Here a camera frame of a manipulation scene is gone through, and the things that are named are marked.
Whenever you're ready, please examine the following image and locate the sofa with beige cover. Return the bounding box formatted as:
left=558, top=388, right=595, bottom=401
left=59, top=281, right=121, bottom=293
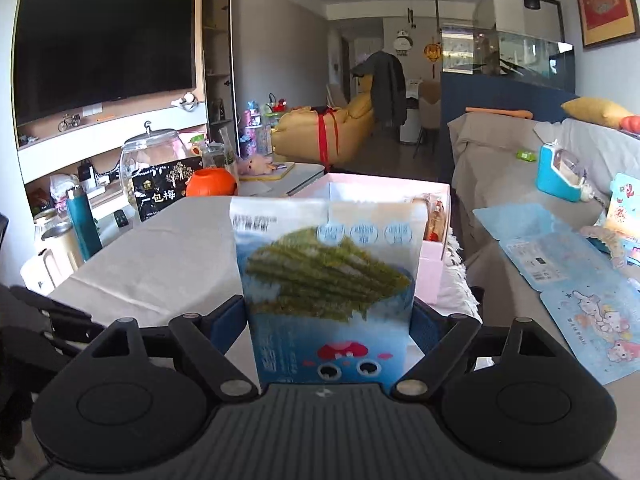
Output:
left=446, top=109, right=640, bottom=271

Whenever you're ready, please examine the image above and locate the cartoon printed blue card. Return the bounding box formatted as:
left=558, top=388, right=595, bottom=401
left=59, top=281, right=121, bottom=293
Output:
left=539, top=274, right=640, bottom=387

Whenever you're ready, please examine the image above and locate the cream white kettle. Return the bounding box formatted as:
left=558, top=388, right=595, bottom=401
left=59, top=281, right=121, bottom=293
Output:
left=20, top=222, right=85, bottom=297

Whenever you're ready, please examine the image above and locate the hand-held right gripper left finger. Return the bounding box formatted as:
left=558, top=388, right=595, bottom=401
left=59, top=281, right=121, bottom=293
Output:
left=85, top=295, right=261, bottom=405

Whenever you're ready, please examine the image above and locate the light blue flat card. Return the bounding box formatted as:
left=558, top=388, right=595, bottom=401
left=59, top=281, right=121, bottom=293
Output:
left=472, top=203, right=613, bottom=292

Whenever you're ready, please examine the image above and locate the framed red wall picture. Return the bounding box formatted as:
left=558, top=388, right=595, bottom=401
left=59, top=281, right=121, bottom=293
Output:
left=568, top=0, right=640, bottom=51

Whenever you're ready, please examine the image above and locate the blue snack packet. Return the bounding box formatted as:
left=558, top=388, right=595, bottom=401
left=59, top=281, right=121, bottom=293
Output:
left=229, top=197, right=417, bottom=397

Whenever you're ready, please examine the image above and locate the black television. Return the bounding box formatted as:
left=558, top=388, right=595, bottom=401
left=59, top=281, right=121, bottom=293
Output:
left=12, top=0, right=197, bottom=127

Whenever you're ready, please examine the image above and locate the colourful cartoon box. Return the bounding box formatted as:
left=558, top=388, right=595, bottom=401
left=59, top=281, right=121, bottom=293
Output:
left=599, top=172, right=640, bottom=264

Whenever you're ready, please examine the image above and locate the yellow armchair with red ribbon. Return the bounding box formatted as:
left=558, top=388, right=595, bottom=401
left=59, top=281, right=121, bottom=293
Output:
left=270, top=91, right=377, bottom=167

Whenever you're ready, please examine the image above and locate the dark coat on stand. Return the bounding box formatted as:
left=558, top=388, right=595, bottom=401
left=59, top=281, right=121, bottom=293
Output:
left=349, top=50, right=408, bottom=126

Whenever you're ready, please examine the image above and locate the large glass jar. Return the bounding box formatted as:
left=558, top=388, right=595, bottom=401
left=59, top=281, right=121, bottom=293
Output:
left=119, top=121, right=190, bottom=209

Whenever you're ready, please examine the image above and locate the teal and white box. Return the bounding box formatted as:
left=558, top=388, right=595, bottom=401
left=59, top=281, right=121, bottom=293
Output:
left=536, top=140, right=587, bottom=204

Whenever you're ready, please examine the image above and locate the orange pumpkin bucket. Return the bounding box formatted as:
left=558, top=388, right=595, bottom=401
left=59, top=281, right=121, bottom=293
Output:
left=185, top=168, right=239, bottom=197

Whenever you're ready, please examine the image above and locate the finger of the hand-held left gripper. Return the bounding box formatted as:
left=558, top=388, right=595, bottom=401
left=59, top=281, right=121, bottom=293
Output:
left=7, top=284, right=96, bottom=343
left=0, top=325, right=108, bottom=378

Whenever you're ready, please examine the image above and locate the pink plush toy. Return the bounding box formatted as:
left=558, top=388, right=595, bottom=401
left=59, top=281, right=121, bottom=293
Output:
left=237, top=154, right=276, bottom=177

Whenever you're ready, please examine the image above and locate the white fringed cloth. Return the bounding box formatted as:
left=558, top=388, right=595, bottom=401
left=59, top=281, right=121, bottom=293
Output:
left=434, top=232, right=482, bottom=323

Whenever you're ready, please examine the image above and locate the pink box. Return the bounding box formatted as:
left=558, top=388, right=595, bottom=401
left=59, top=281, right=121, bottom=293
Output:
left=299, top=172, right=454, bottom=307

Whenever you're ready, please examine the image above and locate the glass fish tank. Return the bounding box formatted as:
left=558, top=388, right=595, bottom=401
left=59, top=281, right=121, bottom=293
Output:
left=433, top=0, right=576, bottom=95

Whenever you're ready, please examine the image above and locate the yellow pillow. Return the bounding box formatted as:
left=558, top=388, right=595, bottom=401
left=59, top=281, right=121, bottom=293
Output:
left=560, top=97, right=635, bottom=130

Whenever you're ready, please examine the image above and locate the teal bottle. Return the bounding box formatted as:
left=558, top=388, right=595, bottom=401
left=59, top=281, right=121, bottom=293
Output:
left=65, top=185, right=104, bottom=262

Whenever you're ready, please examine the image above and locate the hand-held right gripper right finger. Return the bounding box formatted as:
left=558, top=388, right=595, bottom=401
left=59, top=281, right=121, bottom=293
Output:
left=391, top=297, right=566, bottom=403

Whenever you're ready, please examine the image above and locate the small glass jar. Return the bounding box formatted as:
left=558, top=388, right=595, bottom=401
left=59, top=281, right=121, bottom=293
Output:
left=200, top=142, right=237, bottom=171

